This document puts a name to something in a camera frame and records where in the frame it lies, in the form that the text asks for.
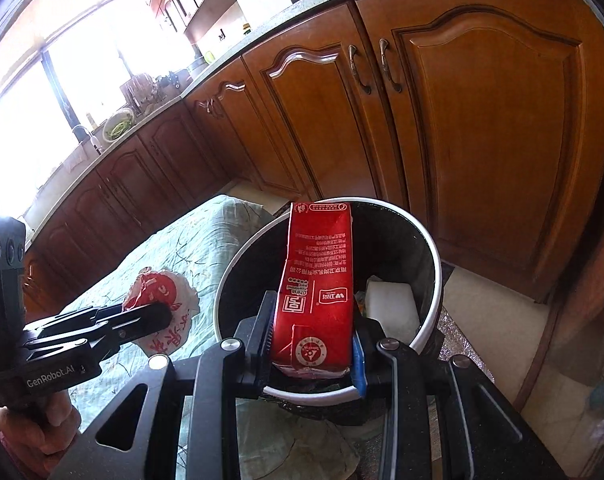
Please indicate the dish rack with utensils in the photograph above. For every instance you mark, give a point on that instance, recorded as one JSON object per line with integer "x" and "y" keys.
{"x": 147, "y": 90}

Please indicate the red milk carton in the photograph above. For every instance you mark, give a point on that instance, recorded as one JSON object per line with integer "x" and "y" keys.
{"x": 317, "y": 280}

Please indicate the person's left hand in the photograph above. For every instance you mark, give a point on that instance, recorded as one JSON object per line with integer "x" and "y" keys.
{"x": 57, "y": 435}

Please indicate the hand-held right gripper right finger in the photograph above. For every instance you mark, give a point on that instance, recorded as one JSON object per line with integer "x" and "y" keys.
{"x": 359, "y": 367}

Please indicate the wooden kitchen base cabinet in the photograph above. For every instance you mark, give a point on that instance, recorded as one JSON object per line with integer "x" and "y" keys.
{"x": 481, "y": 135}

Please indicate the silver foil floor mat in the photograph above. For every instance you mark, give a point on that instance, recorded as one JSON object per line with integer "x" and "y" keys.
{"x": 456, "y": 330}

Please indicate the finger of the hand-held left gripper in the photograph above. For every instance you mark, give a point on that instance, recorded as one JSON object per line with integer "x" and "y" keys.
{"x": 142, "y": 317}

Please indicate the red white paper wrapper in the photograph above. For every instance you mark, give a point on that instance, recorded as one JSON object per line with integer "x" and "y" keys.
{"x": 172, "y": 287}

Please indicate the white foam block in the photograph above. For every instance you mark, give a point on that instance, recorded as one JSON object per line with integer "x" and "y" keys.
{"x": 391, "y": 310}

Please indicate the floral teal tablecloth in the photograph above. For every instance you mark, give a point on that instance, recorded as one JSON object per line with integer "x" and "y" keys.
{"x": 207, "y": 240}

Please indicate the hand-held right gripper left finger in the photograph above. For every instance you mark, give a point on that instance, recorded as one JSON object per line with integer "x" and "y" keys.
{"x": 262, "y": 340}

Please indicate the metal faucet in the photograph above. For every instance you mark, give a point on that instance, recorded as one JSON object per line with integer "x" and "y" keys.
{"x": 84, "y": 132}

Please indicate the colander with green vegetables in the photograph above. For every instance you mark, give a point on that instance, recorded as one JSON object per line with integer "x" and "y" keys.
{"x": 118, "y": 125}

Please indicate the white bin with black liner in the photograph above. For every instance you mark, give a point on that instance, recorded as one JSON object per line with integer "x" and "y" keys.
{"x": 406, "y": 240}

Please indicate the kitchen window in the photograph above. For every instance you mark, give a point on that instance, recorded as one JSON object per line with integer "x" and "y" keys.
{"x": 32, "y": 110}

